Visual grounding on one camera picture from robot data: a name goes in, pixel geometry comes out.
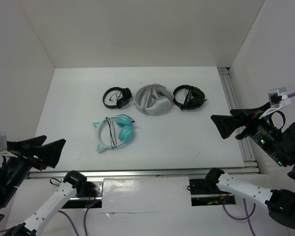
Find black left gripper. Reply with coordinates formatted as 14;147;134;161
0;134;66;206

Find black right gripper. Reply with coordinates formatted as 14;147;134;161
208;99;289;164

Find thin black audio cable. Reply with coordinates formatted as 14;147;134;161
105;117;136;149

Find teal cat-ear headphones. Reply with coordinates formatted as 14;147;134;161
92;114;135;153

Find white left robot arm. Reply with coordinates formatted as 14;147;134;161
0;132;87;236

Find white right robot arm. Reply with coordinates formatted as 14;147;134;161
205;103;295;230

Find small black headphones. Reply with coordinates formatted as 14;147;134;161
102;87;133;109

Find large black headset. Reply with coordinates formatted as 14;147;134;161
173;85;207;111

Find white grey gaming headset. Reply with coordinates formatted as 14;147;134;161
134;83;174;115

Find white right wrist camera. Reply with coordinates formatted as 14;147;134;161
259;87;291;119

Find aluminium corner frame post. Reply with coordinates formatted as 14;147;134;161
217;66;260;170

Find aluminium table rail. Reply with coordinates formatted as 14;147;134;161
29;162;260;179

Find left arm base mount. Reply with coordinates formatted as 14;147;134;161
62;178;104;209

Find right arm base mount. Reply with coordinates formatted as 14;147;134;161
186;178;236;207

